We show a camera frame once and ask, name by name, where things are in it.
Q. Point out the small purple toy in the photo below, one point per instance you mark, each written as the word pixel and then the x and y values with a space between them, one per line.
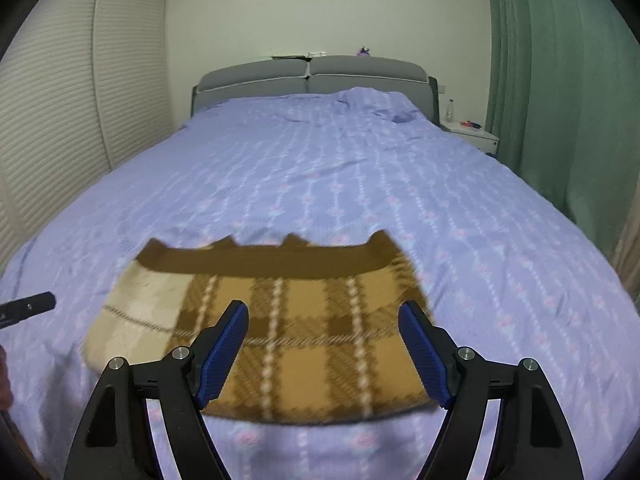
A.
pixel 363 52

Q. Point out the white louvered wardrobe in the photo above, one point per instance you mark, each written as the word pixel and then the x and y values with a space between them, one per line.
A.
pixel 55 100

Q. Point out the flat green book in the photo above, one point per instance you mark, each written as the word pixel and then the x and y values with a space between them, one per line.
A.
pixel 289 56

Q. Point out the grey upholstered headboard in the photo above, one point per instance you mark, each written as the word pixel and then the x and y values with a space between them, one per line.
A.
pixel 360 72

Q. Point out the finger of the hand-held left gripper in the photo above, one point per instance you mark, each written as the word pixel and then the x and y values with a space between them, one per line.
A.
pixel 30 306

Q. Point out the white nightstand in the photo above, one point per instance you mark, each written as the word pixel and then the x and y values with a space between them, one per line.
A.
pixel 475 136

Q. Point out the clear plastic bottle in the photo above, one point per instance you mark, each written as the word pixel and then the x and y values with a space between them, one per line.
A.
pixel 452 111

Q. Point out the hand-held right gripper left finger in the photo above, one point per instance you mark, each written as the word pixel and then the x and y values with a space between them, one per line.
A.
pixel 222 355

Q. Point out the brown plaid knit sweater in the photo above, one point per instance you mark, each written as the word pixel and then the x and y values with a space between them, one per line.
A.
pixel 300 310

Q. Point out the purple floral bed sheet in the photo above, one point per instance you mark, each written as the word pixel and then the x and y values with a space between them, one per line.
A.
pixel 325 170

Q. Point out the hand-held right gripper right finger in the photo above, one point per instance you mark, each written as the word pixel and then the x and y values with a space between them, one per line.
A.
pixel 422 355

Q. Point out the beige curtain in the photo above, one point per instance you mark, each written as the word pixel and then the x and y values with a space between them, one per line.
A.
pixel 629 260

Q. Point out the green curtain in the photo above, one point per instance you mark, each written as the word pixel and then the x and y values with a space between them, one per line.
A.
pixel 560 85

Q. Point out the small red item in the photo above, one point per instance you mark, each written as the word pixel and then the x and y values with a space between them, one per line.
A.
pixel 469 123

